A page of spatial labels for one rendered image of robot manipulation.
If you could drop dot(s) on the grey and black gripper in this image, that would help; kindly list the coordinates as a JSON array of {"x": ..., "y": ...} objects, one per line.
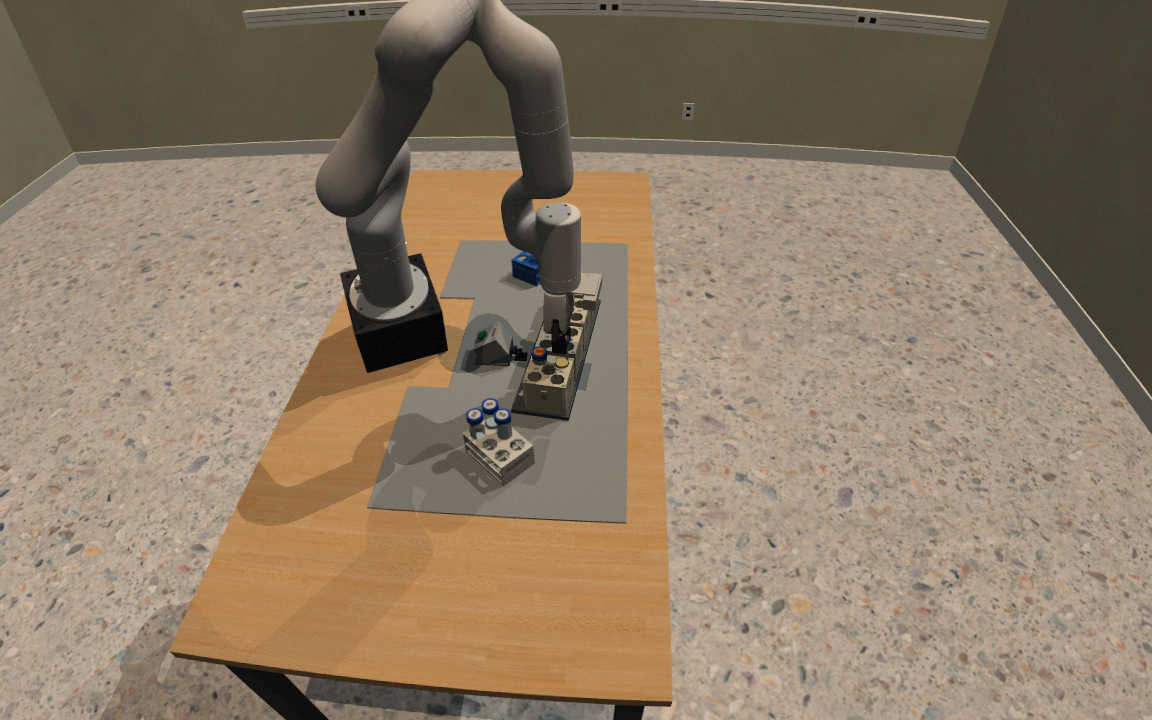
[{"x": 558, "y": 310}]

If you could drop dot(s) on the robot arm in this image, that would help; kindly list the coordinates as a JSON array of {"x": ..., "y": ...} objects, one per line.
[{"x": 412, "y": 48}]

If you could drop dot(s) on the blue tube rack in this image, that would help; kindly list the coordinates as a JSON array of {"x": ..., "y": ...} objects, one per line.
[{"x": 525, "y": 271}]

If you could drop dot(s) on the beige tube rack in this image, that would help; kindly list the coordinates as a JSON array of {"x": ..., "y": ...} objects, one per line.
[{"x": 503, "y": 469}]

